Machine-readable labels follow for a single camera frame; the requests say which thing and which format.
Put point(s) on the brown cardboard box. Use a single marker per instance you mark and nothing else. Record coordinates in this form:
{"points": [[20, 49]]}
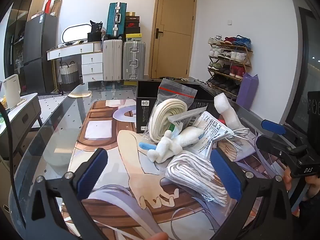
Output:
{"points": [[57, 7]]}

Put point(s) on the white foam piece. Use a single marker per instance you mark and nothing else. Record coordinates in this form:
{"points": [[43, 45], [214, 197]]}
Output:
{"points": [[226, 110]]}

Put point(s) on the person's left hand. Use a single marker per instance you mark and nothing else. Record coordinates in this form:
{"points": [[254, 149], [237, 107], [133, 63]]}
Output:
{"points": [[155, 237]]}

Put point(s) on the wooden shoe rack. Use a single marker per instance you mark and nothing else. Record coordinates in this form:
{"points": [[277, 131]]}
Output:
{"points": [[246, 66]]}

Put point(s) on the beige round mat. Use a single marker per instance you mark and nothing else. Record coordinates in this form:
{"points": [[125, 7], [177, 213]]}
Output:
{"points": [[80, 93]]}

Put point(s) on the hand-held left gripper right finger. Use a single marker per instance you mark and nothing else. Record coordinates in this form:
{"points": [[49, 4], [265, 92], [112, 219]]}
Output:
{"points": [[226, 177]]}

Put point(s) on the plain black shoe box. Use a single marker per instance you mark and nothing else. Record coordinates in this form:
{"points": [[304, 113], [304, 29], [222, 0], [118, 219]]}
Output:
{"points": [[132, 30]]}

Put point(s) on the black cardboard box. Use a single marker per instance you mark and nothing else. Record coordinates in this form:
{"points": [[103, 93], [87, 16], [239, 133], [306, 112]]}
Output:
{"points": [[146, 105]]}

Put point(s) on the white printed packet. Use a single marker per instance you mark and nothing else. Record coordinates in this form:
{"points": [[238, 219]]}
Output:
{"points": [[212, 132]]}

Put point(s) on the white suitcase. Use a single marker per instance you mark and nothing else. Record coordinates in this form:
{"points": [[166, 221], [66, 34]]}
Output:
{"points": [[112, 60]]}

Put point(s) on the grey side table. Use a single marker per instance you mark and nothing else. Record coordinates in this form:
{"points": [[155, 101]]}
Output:
{"points": [[22, 120]]}

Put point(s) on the woven laundry basket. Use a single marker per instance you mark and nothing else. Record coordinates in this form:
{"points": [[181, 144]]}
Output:
{"points": [[68, 77]]}

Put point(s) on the purple yoga mat bag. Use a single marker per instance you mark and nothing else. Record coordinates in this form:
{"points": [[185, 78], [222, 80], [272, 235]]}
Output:
{"points": [[247, 90]]}

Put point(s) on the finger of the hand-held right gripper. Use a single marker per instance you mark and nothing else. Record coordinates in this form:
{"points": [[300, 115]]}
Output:
{"points": [[272, 146], [273, 127]]}

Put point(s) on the yellow black shoe box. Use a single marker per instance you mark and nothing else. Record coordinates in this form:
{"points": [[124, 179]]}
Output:
{"points": [[133, 37]]}

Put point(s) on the white plush toy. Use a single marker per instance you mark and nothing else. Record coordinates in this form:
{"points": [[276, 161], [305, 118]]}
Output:
{"points": [[162, 147]]}

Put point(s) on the wooden door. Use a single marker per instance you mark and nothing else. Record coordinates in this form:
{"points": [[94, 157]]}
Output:
{"points": [[175, 30]]}

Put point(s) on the white appliance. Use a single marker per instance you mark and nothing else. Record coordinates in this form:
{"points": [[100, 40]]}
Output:
{"points": [[11, 92]]}

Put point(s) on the printed desk mat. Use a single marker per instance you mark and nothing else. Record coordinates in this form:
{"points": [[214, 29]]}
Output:
{"points": [[140, 180]]}

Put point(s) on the oval mirror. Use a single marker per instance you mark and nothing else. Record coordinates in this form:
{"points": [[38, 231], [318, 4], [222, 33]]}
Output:
{"points": [[75, 33]]}

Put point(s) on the rows of shoes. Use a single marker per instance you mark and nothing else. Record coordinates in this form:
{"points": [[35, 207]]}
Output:
{"points": [[230, 55]]}

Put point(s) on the red cardboard box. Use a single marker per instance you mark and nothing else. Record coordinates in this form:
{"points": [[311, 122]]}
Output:
{"points": [[48, 6]]}

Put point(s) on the black shoe box red logo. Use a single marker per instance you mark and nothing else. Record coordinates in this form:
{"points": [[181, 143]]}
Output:
{"points": [[132, 25]]}

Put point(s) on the tall glass cabinet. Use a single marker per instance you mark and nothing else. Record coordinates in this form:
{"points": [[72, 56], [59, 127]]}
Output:
{"points": [[17, 17]]}

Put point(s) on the dark grey fridge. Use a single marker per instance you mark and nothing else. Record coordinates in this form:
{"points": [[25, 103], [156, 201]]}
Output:
{"points": [[37, 50]]}

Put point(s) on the silver suitcase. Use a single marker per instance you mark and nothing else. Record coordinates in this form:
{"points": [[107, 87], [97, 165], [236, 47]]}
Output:
{"points": [[133, 60]]}

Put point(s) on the clear packet green label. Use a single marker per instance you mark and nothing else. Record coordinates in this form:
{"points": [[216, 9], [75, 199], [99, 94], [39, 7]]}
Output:
{"points": [[185, 121]]}

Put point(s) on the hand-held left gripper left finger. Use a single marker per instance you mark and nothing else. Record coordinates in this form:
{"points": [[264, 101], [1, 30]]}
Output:
{"points": [[92, 172]]}

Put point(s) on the black bag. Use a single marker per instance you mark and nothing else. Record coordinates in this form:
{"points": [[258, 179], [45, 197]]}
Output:
{"points": [[95, 32]]}

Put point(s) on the person's right hand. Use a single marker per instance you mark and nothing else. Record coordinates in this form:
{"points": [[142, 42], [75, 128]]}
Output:
{"points": [[288, 180]]}

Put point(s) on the teal suitcase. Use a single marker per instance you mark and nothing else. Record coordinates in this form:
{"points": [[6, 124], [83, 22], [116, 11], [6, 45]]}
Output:
{"points": [[115, 20]]}

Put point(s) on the white vanity desk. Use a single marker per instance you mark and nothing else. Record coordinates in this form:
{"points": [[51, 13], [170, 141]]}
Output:
{"points": [[87, 62]]}

